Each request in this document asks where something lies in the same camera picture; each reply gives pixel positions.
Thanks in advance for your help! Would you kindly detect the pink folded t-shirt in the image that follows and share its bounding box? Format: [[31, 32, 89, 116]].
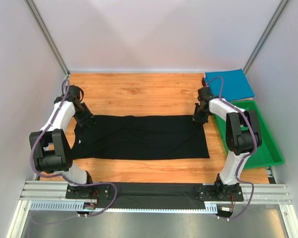
[[229, 97, 253, 103]]

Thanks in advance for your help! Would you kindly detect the left aluminium frame post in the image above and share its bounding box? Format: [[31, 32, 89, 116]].
[[24, 0, 70, 76]]

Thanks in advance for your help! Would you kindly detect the aluminium frame post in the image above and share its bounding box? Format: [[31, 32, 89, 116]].
[[243, 0, 291, 74], [24, 0, 70, 76]]

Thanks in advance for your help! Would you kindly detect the green plastic tray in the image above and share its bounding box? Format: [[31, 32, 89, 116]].
[[213, 100, 285, 171]]

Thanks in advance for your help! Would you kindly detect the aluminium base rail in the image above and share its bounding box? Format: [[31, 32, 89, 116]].
[[19, 181, 292, 205]]

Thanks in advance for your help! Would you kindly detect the slotted cable duct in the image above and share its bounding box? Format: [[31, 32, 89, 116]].
[[29, 200, 233, 213]]

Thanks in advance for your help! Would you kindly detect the blue folded t-shirt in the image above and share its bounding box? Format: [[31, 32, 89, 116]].
[[204, 69, 255, 101]]

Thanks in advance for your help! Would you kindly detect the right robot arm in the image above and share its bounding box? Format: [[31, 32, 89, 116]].
[[193, 87, 262, 201]]

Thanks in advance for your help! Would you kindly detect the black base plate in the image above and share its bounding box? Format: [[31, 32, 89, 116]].
[[66, 182, 244, 210]]

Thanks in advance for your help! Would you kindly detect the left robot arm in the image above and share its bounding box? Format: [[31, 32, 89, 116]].
[[29, 85, 95, 198]]

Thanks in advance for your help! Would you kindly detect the right aluminium frame post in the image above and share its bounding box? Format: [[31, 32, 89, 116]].
[[243, 0, 291, 74]]

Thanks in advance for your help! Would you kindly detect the black t-shirt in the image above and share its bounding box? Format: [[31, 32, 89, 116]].
[[72, 115, 210, 160]]

